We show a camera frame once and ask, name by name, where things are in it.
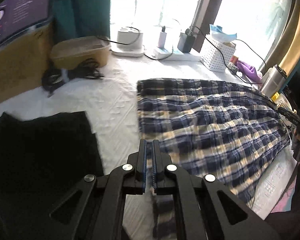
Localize blue face mask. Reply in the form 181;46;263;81
209;24;237;42

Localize white mug with bear print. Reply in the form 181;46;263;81
274;94;296;114

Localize white lace tablecloth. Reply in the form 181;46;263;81
0;52;298;240

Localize white desk lamp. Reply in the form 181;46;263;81
111;26;144;57

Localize cardboard box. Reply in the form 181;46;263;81
0;21;54;108

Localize purple cloth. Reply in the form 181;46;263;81
237;60;262;83

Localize white canister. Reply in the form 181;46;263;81
261;65;287;96

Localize white perforated basket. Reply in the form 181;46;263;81
200;37;237;72

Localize black charger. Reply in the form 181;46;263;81
177;31;196;53

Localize white power strip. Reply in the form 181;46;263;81
154;48;200;62

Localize yellow curtain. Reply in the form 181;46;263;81
277;0;300;70

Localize black cloth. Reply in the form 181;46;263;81
0;111;104;240

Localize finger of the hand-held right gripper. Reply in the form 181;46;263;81
277;106;300;128

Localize bundle of black cables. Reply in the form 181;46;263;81
41;59;105;97

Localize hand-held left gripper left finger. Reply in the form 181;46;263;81
27;140;148;240

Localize tan oval container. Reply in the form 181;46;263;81
50;36;110;69

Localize teal curtain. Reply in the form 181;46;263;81
52;0;111;42

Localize plaid pants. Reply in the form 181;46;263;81
136;79;292;240

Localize white charger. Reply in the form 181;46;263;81
158;27;167;49

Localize dark window frame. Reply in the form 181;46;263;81
192;0;228;53

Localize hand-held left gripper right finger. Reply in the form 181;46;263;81
151;140;280;240

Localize purple appliance panel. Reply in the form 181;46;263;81
0;0;53;53

